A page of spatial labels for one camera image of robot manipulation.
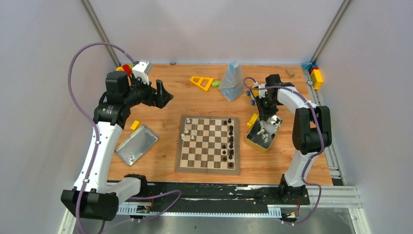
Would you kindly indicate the small yellow block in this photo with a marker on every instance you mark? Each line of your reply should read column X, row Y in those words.
column 135, row 125

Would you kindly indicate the yellow triangle block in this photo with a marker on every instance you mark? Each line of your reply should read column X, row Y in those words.
column 204, row 83

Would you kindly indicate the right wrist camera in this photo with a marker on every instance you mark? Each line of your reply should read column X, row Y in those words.
column 263, row 91

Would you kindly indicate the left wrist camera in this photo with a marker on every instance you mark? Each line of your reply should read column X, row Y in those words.
column 141, row 70

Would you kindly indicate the brown wooden block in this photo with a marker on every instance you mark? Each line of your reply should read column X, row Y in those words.
column 290, row 73

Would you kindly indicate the yellow tin with chess pieces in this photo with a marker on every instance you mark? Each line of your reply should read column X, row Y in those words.
column 263, row 132

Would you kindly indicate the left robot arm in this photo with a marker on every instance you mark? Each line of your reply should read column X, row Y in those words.
column 91, row 197

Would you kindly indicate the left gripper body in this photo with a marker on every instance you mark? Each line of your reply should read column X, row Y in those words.
column 155, row 95

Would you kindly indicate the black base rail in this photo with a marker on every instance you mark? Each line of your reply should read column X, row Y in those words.
column 213, row 198

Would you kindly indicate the wooden chess board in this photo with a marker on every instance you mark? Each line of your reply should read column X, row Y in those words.
column 208, row 144

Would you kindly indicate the green block by bag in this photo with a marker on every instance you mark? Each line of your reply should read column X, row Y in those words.
column 215, row 84

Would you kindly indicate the yellow arch block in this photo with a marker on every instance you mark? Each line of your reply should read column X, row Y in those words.
column 252, row 120

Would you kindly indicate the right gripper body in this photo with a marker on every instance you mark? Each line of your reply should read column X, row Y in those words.
column 267, row 107

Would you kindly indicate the silver tin lid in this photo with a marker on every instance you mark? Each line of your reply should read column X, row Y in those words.
column 136, row 145

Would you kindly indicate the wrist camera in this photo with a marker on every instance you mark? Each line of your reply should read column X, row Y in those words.
column 141, row 70
column 263, row 91

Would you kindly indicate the toy brick car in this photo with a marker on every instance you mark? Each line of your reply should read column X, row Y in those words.
column 253, row 94

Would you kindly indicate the stacked duplo bricks corner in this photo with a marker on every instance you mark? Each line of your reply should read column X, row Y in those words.
column 315, row 74

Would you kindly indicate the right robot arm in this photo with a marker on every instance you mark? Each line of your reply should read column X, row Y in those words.
column 311, row 130

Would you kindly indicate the colourful cylinder blocks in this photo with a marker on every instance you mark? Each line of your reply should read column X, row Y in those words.
column 126, row 68

